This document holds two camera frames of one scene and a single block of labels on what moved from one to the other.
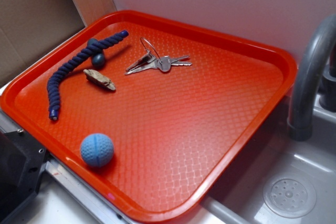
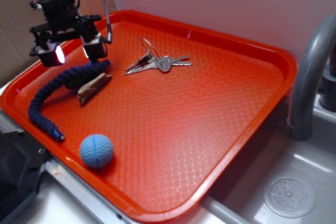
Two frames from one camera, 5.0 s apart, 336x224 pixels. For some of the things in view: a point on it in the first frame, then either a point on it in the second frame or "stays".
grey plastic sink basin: [276, 179] stays
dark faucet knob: [327, 99] stays
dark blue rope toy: [51, 88] to [72, 77]
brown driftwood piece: [97, 78] to [89, 89]
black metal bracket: [22, 161] stays
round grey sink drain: [290, 195] stays
